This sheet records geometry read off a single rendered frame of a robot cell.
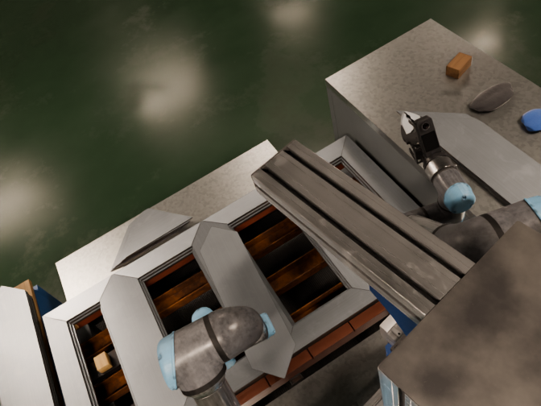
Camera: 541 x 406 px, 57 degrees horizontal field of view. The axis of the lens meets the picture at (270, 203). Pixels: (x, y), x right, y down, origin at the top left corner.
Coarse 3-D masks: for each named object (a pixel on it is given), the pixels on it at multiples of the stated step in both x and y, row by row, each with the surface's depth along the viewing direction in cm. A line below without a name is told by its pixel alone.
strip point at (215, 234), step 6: (210, 228) 216; (216, 228) 216; (210, 234) 214; (216, 234) 214; (222, 234) 213; (228, 234) 212; (204, 240) 213; (210, 240) 213; (216, 240) 212; (204, 246) 211
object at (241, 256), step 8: (240, 248) 207; (224, 256) 206; (232, 256) 206; (240, 256) 205; (248, 256) 204; (216, 264) 205; (224, 264) 204; (232, 264) 203; (240, 264) 203; (216, 272) 203; (224, 272) 202
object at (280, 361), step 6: (288, 348) 178; (294, 348) 177; (276, 354) 177; (282, 354) 177; (288, 354) 177; (270, 360) 177; (276, 360) 176; (282, 360) 176; (288, 360) 175; (258, 366) 177; (264, 366) 176; (270, 366) 176; (276, 366) 175; (282, 366) 175; (288, 366) 174; (264, 372) 175; (270, 372) 174; (276, 372) 174
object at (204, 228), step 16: (336, 160) 224; (256, 208) 218; (208, 224) 218; (224, 224) 216; (240, 224) 218; (176, 256) 213; (160, 272) 213; (208, 272) 204; (336, 272) 194; (144, 288) 208; (272, 288) 196; (96, 304) 208; (368, 304) 181; (80, 320) 207; (160, 320) 199; (288, 320) 184; (320, 336) 179; (80, 352) 198; (128, 384) 186; (96, 400) 185
